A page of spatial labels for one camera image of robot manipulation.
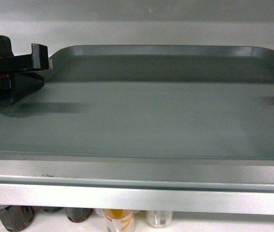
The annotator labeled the orange juice bottle right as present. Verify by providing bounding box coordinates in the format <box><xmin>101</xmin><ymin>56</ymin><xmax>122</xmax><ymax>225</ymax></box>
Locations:
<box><xmin>146</xmin><ymin>211</ymin><xmax>173</xmax><ymax>229</ymax></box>

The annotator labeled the dark tea bottle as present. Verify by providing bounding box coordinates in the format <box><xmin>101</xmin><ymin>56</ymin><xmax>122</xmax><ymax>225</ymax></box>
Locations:
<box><xmin>65</xmin><ymin>207</ymin><xmax>92</xmax><ymax>223</ymax></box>
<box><xmin>0</xmin><ymin>205</ymin><xmax>35</xmax><ymax>232</ymax></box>

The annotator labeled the dark tea bottle middle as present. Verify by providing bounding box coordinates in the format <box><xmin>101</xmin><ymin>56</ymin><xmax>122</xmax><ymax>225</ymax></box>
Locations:
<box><xmin>65</xmin><ymin>207</ymin><xmax>92</xmax><ymax>223</ymax></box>

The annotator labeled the orange juice bottle front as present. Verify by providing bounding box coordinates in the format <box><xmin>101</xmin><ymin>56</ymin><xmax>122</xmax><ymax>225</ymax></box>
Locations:
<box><xmin>104</xmin><ymin>209</ymin><xmax>135</xmax><ymax>232</ymax></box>

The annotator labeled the dark tea bottle left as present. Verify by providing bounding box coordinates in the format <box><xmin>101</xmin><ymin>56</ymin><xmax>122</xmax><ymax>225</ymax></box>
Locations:
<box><xmin>0</xmin><ymin>205</ymin><xmax>35</xmax><ymax>232</ymax></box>

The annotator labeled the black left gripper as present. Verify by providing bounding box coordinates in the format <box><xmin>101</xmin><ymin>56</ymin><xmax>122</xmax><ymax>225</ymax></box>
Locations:
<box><xmin>0</xmin><ymin>35</ymin><xmax>53</xmax><ymax>107</ymax></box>

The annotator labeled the white upper shelf board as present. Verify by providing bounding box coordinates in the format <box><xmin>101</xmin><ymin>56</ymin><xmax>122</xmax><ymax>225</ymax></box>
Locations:
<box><xmin>0</xmin><ymin>159</ymin><xmax>274</xmax><ymax>215</ymax></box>

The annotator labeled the grey rectangular serving tray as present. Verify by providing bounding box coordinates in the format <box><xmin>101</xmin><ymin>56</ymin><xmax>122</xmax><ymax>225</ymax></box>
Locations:
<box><xmin>0</xmin><ymin>45</ymin><xmax>274</xmax><ymax>160</ymax></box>

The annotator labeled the orange juice bottle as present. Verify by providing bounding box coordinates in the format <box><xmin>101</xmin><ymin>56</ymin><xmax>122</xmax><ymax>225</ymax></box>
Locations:
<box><xmin>146</xmin><ymin>211</ymin><xmax>173</xmax><ymax>229</ymax></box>
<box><xmin>104</xmin><ymin>209</ymin><xmax>135</xmax><ymax>232</ymax></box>

